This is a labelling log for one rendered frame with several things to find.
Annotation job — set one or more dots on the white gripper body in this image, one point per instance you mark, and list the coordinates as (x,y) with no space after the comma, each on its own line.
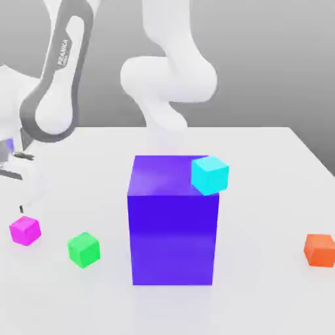
(15,183)

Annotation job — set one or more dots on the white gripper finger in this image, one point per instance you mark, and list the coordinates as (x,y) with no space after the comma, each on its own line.
(21,209)

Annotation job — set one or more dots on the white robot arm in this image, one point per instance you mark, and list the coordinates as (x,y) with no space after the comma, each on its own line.
(167,78)

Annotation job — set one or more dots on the small magenta cube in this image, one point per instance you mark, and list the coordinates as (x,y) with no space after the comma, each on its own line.
(24,231)

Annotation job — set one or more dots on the small green cube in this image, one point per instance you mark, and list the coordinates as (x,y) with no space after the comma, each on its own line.
(83,250)

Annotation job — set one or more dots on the small cyan cube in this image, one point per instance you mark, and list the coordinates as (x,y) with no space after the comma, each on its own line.
(209,175)

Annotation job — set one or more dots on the small orange cube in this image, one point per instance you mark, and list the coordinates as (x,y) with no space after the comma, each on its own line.
(320,251)

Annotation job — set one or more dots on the large purple box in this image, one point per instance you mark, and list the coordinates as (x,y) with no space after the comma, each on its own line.
(172,235)

